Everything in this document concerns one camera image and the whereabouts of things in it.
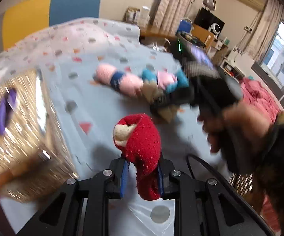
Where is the red sock bundle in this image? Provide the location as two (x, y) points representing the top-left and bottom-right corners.
(113, 113), (161, 201)

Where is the right hand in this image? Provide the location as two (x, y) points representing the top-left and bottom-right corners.
(197, 102), (271, 153)

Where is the blue plush toy pink shirt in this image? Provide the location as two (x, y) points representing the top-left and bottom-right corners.
(141, 69), (189, 93)

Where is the pink bedspread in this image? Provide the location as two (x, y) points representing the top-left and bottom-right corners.
(240, 78), (281, 123)

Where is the black monitor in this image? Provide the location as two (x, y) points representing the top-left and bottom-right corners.
(194, 7), (225, 37)

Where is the window with curtains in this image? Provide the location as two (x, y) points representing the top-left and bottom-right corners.
(236, 0), (284, 96)

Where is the pink yarn roll blue band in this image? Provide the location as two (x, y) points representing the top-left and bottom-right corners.
(96, 63), (144, 98)

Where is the patterned white tablecloth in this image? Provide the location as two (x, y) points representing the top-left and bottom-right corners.
(0, 18), (222, 235)

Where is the colourful padded headboard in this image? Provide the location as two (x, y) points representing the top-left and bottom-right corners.
(0, 0), (100, 52)

